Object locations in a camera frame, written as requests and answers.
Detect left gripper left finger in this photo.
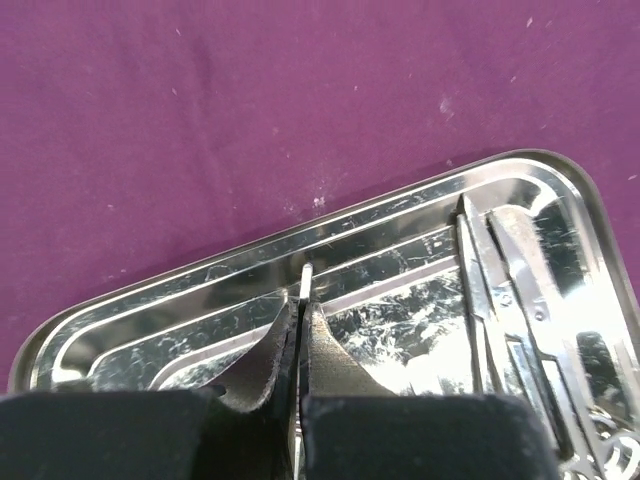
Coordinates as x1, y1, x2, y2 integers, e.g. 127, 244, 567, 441
1, 302, 298, 479

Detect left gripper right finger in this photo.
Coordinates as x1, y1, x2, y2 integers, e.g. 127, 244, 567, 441
300, 302, 560, 479

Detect steel scissors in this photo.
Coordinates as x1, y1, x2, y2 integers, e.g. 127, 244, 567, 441
456, 195, 622, 470

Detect steel forceps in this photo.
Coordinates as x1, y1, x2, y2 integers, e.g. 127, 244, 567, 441
477, 212, 639, 479

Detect purple surgical cloth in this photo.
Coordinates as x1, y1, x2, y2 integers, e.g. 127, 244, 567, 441
1, 1, 639, 373

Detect steel instrument tray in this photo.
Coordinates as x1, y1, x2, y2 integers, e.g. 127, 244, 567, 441
8, 150, 639, 395

